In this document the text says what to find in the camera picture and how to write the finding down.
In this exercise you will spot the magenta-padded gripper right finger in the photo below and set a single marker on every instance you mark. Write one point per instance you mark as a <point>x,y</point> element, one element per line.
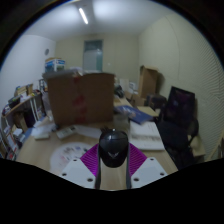
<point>148,171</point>

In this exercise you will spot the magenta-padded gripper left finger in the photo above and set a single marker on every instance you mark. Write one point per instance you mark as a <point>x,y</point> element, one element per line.
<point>78,171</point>

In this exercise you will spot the black computer mouse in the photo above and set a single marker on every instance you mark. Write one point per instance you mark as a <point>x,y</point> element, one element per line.
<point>113,148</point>

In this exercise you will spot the round printed mouse pad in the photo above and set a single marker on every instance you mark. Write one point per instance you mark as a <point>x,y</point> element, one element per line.
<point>66,154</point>

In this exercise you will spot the white book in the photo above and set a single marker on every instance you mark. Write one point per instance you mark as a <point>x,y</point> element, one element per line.
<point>145,135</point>

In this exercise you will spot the white remote control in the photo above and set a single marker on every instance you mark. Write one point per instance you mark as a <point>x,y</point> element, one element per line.
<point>65,132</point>

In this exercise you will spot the white paper sheet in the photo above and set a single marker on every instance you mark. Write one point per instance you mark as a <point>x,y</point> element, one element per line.
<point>88,131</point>

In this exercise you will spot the black office chair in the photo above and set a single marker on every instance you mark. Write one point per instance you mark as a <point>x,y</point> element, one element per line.
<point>178,130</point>

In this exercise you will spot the small white device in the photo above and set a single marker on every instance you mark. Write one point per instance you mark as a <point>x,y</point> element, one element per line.
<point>41,135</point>

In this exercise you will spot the wooden stool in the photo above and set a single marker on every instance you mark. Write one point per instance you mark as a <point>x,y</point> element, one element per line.
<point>197,146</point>

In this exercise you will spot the blue book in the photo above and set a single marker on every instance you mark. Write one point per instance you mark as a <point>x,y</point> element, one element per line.
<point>135,114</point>

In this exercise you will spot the small wooden side table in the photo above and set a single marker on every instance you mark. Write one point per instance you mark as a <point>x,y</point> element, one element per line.
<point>148,111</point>

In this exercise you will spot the large brown cardboard box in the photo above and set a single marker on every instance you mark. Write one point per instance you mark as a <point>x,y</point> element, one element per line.
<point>80,98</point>

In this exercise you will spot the wooden chair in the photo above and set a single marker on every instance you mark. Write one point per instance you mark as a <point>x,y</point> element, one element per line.
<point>217,146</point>

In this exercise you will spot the cluttered shelf unit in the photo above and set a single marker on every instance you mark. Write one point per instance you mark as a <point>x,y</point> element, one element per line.
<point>16,116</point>

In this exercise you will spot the tall open cardboard box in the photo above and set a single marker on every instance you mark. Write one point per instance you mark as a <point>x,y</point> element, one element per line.
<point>148,81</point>

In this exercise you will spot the blue and white box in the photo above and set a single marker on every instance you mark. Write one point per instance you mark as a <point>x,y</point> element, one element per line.
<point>55,64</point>

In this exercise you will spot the grey door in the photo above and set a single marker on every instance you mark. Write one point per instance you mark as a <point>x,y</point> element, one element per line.
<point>92,56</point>

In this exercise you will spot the ceiling tube light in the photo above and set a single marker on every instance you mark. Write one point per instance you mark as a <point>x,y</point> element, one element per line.
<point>83,15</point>

